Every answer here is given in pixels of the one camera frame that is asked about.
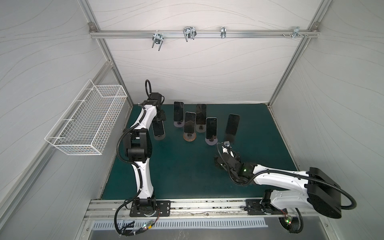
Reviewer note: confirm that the small metal ring clamp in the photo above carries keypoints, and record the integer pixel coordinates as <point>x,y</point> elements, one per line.
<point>223,32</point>

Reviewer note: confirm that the black phone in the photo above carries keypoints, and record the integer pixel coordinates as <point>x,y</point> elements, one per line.
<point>232,124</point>

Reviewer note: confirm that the pink-edged phone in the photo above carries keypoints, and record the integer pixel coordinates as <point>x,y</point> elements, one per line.
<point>190,122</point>

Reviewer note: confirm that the white slotted cable duct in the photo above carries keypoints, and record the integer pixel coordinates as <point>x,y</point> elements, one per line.
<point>170,224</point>

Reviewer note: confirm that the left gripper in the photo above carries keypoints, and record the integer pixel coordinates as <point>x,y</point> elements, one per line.
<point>162,115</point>

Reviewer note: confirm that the white-edged phone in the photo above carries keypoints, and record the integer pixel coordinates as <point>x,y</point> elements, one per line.
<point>158,128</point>

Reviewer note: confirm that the aluminium crossbar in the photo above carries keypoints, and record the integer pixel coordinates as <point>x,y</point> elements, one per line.
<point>201,34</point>

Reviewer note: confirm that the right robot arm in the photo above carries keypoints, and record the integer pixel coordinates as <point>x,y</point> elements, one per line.
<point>312,189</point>

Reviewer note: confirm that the metal U-bolt clamp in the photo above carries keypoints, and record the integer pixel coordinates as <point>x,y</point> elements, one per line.
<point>158,39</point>

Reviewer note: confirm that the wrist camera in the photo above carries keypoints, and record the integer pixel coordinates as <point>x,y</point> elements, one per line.
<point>155,97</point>
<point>226,147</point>

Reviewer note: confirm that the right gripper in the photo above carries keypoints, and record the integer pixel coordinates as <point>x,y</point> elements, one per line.
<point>221,155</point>

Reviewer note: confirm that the grey round stand back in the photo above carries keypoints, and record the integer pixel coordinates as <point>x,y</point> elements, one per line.
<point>200,128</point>

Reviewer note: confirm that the metal bracket clamp right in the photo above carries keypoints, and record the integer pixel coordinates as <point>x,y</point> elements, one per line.
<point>296,34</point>

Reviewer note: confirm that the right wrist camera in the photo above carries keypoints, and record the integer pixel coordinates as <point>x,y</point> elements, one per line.
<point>226,147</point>

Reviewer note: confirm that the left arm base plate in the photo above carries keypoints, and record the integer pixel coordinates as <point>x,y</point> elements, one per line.
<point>160,208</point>

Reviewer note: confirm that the metal hook clamp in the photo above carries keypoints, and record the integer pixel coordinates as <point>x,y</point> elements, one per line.
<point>189,33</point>

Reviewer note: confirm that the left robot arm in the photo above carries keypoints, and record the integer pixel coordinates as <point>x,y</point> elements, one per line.
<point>138,149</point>

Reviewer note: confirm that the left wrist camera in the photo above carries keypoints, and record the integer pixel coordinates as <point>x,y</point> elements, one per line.
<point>155,97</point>

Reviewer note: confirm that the grey phone stand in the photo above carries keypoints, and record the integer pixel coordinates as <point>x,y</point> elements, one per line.
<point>160,137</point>

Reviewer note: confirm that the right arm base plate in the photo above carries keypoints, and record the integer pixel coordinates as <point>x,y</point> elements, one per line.
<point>253,207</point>

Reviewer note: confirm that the white wire basket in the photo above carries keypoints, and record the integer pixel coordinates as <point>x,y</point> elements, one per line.
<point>86,125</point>

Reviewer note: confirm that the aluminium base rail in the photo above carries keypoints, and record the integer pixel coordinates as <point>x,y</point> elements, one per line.
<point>182,209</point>

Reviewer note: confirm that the silver-edged phone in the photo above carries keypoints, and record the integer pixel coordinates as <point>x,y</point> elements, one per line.
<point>211,128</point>

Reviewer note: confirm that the back right dark phone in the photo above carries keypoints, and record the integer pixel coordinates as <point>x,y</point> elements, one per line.
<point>201,114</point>

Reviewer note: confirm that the black folding phone stand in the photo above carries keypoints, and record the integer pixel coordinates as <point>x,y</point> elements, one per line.
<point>229,138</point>

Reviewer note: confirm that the wooden base phone stand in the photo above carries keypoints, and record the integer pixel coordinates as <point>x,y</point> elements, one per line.
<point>189,137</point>

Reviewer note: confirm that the back left phone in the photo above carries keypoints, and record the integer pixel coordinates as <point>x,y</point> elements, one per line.
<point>178,112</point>

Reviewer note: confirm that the purple phone stand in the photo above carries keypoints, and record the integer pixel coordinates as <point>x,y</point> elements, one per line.
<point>211,142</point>

